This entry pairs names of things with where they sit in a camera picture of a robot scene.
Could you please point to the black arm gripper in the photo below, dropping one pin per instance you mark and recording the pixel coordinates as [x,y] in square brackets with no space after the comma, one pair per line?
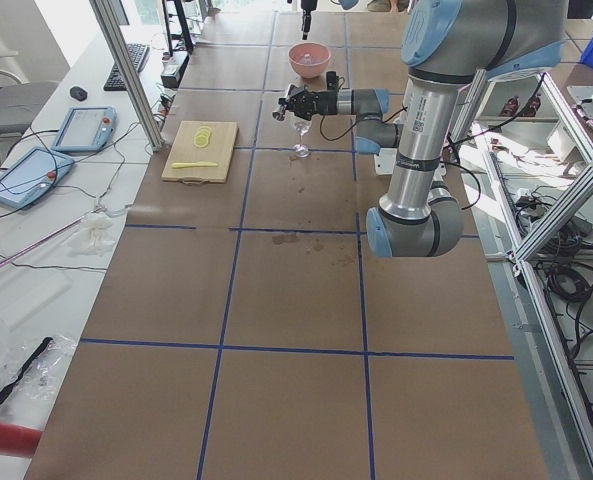
[306,20]

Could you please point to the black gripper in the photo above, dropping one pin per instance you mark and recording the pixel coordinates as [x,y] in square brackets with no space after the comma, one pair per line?
[322,102]

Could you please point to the steel double jigger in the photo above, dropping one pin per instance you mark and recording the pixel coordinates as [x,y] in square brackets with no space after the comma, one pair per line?
[279,113]

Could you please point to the clear ice cubes pile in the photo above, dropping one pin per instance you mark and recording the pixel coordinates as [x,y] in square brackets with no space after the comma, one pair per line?
[308,58]

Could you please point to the clear wine glass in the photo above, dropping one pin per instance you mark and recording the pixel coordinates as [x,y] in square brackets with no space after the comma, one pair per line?
[302,127]

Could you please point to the pink plastic bowl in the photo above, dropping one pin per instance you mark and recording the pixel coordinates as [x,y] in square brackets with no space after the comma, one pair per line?
[311,71]

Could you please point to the bamboo cutting board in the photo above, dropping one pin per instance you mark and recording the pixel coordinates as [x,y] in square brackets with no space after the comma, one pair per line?
[219,150]

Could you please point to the black box device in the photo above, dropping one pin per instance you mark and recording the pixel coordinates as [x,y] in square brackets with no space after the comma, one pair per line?
[174,68]

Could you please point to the yellow plastic knife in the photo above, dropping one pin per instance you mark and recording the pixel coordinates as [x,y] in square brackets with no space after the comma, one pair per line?
[199,164]

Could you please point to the blue teach pendant far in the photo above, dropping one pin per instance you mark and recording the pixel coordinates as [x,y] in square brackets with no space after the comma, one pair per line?
[85,130]

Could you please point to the blue teach pendant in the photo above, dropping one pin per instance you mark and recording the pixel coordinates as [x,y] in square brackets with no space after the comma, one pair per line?
[33,176]
[85,130]

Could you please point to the black computer mouse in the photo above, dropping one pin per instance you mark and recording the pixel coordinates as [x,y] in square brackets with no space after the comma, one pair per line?
[78,93]

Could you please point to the pink metal rod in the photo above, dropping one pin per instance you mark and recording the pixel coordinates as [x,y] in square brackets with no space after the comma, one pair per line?
[8,260]

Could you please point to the white crumpled cloth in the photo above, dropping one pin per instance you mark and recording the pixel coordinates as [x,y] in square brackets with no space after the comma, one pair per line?
[93,236]

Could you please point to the blue teach pendant near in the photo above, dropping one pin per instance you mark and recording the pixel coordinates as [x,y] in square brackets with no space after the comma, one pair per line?
[33,176]

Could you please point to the clear plastic bag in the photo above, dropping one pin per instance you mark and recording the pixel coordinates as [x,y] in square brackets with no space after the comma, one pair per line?
[33,368]

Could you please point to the red cylinder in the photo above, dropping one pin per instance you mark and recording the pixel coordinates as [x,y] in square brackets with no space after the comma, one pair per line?
[18,441]

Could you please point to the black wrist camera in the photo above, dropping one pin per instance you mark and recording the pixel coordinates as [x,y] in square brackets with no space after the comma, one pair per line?
[332,81]

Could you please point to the aluminium frame post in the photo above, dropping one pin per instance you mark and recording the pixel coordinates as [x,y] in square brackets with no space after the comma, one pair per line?
[108,23]

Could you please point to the aluminium side frame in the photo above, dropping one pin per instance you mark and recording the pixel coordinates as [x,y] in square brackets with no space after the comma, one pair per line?
[525,247]

